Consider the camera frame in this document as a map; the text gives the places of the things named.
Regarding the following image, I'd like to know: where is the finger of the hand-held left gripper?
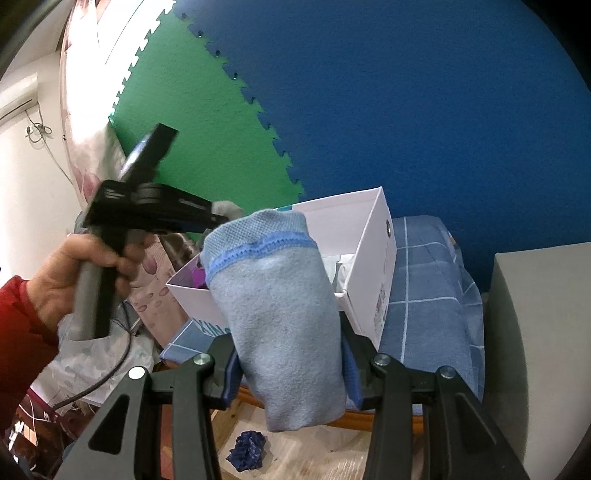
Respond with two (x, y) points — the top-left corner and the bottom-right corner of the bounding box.
(161, 184), (230, 234)
(121, 123), (179, 186)

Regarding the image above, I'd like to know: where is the person's left forearm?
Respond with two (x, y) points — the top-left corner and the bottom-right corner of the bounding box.
(0, 276), (62, 444)

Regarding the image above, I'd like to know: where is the white air conditioner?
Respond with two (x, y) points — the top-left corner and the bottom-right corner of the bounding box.
(0, 74), (40, 121)

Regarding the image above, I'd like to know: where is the grey cushion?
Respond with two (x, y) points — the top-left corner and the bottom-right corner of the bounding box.
(482, 244), (591, 472)

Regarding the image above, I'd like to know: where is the green foam wall mat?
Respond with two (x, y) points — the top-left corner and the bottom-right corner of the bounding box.
(108, 9), (305, 213)

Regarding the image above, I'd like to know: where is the grey wall cable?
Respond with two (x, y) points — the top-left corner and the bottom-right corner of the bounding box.
(25, 108), (79, 185)

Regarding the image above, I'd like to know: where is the wooden nightstand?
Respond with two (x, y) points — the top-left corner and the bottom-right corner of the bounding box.
(236, 385), (426, 435)

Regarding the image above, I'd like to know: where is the white dotted plastic bag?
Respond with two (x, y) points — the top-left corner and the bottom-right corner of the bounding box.
(46, 318), (158, 408)

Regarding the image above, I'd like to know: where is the blue foam wall mat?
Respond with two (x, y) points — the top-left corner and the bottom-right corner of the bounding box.
(173, 0), (589, 296)

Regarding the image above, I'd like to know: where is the pink floral pillow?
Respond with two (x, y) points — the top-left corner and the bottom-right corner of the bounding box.
(60, 0), (218, 347)

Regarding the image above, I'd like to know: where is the white shoe box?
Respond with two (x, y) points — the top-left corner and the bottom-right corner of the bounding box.
(165, 186), (398, 354)

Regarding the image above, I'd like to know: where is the blue plaid cloth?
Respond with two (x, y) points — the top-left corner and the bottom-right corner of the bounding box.
(159, 215), (485, 416)

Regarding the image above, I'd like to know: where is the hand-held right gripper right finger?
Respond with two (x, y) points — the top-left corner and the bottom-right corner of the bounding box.
(339, 314), (529, 480)

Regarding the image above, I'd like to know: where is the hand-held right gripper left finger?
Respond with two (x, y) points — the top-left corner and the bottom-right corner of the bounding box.
(55, 333), (244, 480)

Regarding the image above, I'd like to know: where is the black cable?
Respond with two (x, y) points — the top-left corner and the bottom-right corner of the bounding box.
(51, 300), (136, 409)

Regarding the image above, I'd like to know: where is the light blue sock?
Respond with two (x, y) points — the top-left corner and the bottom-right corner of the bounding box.
(203, 209), (349, 433)

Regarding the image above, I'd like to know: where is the person's left hand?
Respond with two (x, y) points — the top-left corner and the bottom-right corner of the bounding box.
(25, 232), (154, 340)

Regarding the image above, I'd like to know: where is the wooden drawer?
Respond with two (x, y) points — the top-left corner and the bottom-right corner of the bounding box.
(210, 397), (376, 480)

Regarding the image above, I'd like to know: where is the dark blue crumpled underwear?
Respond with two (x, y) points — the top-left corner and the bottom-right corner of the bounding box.
(225, 429), (269, 472)

